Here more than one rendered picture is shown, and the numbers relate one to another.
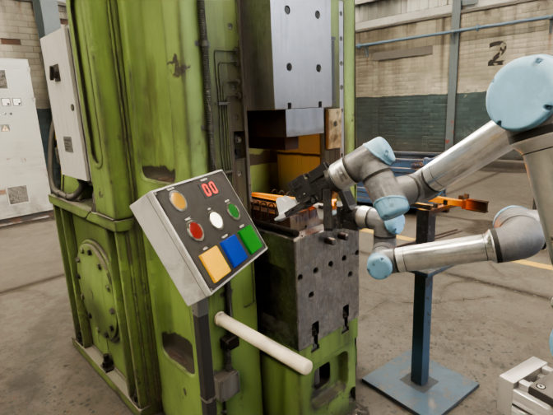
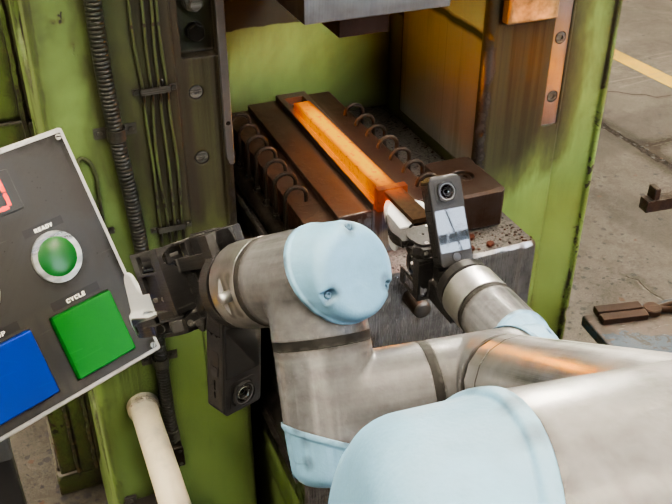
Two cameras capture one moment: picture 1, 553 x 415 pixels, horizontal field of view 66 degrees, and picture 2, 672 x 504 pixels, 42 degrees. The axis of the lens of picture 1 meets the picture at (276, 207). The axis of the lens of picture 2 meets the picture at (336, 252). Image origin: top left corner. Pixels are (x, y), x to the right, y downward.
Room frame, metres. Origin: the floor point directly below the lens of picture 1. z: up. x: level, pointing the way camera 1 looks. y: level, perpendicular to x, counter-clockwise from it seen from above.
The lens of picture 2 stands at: (0.53, -0.44, 1.62)
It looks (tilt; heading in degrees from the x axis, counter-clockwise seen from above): 33 degrees down; 20
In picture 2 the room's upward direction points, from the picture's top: straight up
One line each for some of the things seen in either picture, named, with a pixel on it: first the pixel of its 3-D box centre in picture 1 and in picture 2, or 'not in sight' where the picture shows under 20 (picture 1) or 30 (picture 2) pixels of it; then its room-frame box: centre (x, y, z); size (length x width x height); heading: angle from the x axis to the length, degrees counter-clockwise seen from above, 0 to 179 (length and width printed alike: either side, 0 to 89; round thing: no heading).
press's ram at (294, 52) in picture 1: (272, 57); not in sight; (1.74, -0.01, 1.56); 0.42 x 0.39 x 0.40; 42
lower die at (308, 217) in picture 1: (271, 209); (320, 166); (1.72, 0.02, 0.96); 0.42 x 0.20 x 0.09; 42
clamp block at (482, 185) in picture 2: not in sight; (461, 193); (1.72, -0.21, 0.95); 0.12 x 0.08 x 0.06; 42
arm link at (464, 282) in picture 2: (365, 216); (477, 297); (1.40, -0.31, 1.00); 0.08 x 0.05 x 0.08; 132
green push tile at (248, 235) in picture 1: (248, 240); (92, 333); (1.16, 0.08, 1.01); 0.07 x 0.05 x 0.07; 157
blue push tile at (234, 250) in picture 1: (233, 251); (11, 377); (1.07, 0.12, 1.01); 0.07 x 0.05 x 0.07; 157
